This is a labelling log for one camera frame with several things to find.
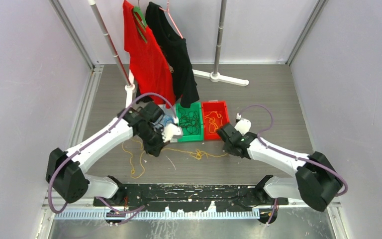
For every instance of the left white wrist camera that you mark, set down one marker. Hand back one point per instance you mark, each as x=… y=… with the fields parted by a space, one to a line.
x=172 y=133

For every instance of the green clothes hanger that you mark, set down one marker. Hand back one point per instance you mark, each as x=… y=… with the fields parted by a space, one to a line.
x=140 y=22

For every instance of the red t-shirt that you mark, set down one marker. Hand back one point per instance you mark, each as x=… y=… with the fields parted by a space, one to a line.
x=147 y=62

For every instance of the black t-shirt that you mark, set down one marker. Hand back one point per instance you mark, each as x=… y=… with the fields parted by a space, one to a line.
x=174 y=48

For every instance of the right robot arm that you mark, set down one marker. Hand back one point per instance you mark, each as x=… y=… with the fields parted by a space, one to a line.
x=312 y=178

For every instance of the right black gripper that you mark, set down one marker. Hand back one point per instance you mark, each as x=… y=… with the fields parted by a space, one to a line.
x=227 y=149

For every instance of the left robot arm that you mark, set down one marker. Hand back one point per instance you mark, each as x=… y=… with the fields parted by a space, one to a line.
x=67 y=169

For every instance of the left rack pole with base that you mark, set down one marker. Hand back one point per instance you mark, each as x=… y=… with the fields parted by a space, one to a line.
x=129 y=86

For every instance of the white plastic bin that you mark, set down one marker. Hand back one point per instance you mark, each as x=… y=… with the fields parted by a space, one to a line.
x=163 y=116

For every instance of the red plastic bin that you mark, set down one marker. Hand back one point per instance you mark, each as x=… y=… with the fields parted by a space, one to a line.
x=215 y=115

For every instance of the white slotted cable duct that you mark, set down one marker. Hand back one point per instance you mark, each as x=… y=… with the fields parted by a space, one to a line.
x=105 y=213

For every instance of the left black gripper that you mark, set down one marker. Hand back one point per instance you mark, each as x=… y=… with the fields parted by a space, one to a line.
x=155 y=148

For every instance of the green plastic bin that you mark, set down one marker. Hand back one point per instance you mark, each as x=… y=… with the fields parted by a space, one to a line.
x=191 y=122

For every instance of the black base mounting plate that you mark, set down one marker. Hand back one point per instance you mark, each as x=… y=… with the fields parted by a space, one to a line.
x=183 y=197

